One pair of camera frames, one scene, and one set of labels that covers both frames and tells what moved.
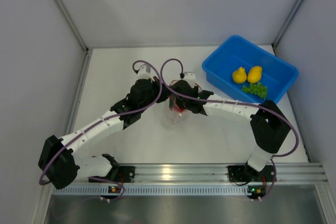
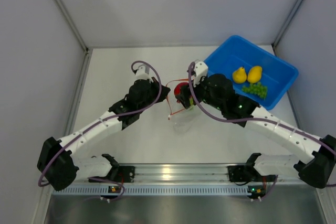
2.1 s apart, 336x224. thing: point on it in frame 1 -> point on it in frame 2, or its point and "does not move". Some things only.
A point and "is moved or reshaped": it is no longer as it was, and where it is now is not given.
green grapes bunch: x=256 y=88 does not move
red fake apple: x=179 y=109 is moved or reshaped
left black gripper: x=165 y=93 does not move
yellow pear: x=239 y=76 does not move
